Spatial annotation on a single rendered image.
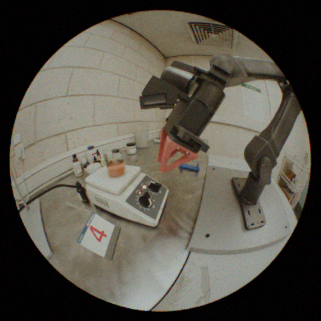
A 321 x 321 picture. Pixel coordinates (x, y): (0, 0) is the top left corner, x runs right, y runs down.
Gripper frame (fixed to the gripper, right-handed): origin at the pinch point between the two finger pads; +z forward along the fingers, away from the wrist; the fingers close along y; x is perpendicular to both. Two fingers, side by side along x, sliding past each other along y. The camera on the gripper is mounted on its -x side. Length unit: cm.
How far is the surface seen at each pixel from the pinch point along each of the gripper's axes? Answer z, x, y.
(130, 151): 24.5, -2.8, -42.9
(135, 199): 7.3, -3.5, 5.5
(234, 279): 0.0, 10.0, 30.2
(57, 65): -19, -77, -27
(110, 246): 12.8, -7.2, 15.9
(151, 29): -108, -61, -97
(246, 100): -102, 102, -86
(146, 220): 7.8, -1.0, 9.8
